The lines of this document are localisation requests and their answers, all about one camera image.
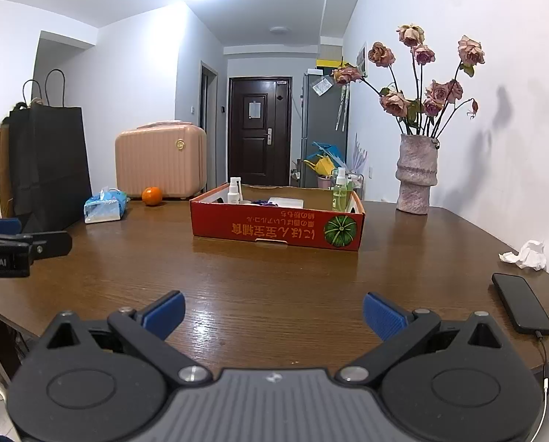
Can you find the black paper bag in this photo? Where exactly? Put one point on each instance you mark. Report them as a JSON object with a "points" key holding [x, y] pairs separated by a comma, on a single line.
{"points": [[49, 170]]}

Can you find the dark brown door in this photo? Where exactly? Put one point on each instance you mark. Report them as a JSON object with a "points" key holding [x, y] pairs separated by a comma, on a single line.
{"points": [[258, 138]]}

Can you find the blue tissue pack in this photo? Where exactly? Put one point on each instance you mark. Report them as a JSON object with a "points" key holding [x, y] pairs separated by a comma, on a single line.
{"points": [[104, 209]]}

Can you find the green spray bottle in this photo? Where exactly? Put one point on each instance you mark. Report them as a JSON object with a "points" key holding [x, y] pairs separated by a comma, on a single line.
{"points": [[342, 195]]}

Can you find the dried rose bouquet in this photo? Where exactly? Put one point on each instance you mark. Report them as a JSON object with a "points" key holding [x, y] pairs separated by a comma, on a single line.
{"points": [[396, 103]]}

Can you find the red cardboard box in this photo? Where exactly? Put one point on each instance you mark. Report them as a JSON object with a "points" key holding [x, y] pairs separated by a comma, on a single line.
{"points": [[265, 228]]}

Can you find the black smartphone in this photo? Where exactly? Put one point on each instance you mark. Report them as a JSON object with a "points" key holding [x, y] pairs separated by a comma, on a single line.
{"points": [[523, 304]]}

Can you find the white plastic container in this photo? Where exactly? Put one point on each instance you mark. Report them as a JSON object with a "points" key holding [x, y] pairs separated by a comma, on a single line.
{"points": [[286, 203]]}

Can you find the pink textured vase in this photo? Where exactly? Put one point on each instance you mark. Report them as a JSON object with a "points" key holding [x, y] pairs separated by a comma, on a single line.
{"points": [[417, 175]]}

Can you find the white spray bottle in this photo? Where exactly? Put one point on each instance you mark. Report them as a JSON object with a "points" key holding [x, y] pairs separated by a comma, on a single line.
{"points": [[234, 195]]}

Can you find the wall picture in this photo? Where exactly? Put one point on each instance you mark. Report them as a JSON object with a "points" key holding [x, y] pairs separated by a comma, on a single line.
{"points": [[361, 57]]}

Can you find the orange fruit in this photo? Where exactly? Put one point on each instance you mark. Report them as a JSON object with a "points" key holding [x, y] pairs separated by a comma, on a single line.
{"points": [[152, 196]]}

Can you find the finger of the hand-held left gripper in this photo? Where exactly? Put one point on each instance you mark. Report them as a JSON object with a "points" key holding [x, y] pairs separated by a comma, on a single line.
{"points": [[0, 225], [49, 244]]}

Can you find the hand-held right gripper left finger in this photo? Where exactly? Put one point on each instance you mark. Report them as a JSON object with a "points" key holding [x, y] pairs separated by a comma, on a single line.
{"points": [[166, 315]]}

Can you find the crumpled white tissue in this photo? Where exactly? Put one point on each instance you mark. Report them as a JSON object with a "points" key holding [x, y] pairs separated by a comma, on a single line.
{"points": [[527, 255]]}

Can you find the grey refrigerator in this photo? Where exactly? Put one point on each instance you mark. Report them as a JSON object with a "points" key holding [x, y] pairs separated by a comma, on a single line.
{"points": [[313, 124]]}

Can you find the pink bin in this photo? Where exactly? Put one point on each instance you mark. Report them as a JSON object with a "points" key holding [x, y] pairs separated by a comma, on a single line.
{"points": [[324, 182]]}

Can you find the round ceiling lamp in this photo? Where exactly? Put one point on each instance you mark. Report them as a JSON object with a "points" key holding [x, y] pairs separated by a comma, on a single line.
{"points": [[280, 31]]}

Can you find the yellow watering can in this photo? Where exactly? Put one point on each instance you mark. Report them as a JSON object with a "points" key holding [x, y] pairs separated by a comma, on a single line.
{"points": [[318, 165]]}

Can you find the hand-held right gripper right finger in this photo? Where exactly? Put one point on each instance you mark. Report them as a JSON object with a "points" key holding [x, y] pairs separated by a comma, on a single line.
{"points": [[384, 315]]}

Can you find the pink suitcase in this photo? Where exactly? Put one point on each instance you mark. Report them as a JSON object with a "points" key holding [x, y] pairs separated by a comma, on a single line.
{"points": [[161, 161]]}

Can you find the yellow box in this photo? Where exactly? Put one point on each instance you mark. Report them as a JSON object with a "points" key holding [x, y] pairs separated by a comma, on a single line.
{"points": [[330, 62]]}

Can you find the blue folding rack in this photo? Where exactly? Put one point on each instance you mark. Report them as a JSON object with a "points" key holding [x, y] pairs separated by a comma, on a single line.
{"points": [[327, 147]]}

